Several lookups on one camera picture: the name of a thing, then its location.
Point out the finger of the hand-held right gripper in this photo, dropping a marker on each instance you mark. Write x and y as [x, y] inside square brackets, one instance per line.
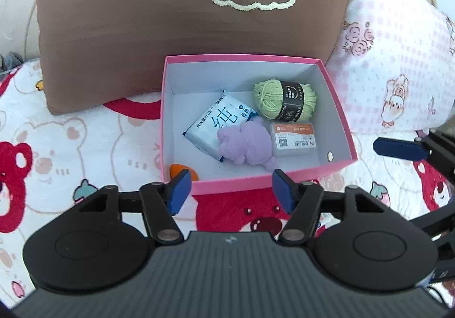
[398, 149]
[437, 224]

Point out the green yarn ball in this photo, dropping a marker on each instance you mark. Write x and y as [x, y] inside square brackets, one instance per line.
[266, 97]

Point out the brown embroidered pillow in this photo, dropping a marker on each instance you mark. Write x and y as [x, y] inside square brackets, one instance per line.
[124, 37]

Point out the clear case with orange label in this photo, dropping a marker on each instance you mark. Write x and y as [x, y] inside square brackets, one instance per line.
[293, 140]

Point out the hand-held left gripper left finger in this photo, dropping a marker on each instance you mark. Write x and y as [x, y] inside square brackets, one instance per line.
[179, 193]

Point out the small orange item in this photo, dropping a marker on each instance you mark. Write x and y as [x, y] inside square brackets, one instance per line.
[176, 170]

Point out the purple plush toy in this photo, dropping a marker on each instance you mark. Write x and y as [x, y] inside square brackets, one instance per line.
[245, 144]

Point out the pink floral checkered pillow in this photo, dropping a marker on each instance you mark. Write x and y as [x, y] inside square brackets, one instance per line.
[391, 55]

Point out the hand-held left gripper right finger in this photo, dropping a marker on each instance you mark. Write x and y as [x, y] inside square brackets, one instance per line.
[283, 193]

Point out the blue wet wipes pack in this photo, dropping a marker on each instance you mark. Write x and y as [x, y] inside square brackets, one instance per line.
[213, 122]

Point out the pink cardboard box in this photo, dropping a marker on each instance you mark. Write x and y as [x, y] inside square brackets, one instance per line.
[248, 69]

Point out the grey cloth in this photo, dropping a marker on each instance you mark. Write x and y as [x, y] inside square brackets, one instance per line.
[10, 60]

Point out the bear printed blanket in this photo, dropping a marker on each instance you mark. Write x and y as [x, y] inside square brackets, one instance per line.
[89, 147]

